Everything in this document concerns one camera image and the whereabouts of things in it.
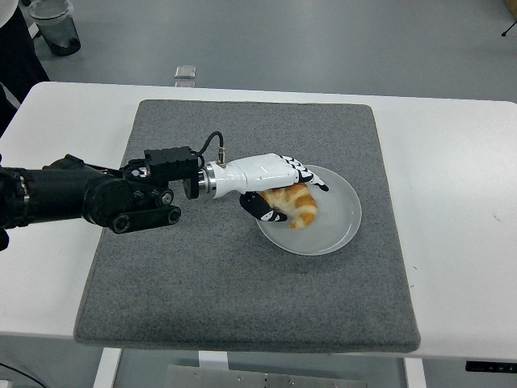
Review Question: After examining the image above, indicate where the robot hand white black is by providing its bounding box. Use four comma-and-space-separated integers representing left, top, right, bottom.
209, 152, 330, 223

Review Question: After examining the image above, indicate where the golden croissant bread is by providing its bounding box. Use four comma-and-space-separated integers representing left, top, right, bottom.
260, 182, 319, 230

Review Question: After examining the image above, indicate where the grey round plate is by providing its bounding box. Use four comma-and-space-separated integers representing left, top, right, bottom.
256, 164, 363, 257

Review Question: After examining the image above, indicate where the grey metal plate with screws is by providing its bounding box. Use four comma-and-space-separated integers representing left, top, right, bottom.
165, 365, 368, 388

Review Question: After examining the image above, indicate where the grey felt mat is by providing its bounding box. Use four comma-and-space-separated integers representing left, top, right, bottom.
73, 99, 421, 353

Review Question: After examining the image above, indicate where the white table leg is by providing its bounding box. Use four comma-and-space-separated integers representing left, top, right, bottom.
197, 351, 229, 371
93, 349, 122, 388
403, 357, 427, 388

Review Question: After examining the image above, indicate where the black bin with clear bag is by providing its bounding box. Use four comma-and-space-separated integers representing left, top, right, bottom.
27, 0, 82, 57

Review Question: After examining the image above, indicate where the black table control panel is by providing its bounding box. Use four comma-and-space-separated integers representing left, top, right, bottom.
464, 360, 517, 373

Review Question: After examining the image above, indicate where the black floor cable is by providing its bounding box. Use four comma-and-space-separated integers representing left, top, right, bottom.
0, 361, 41, 388

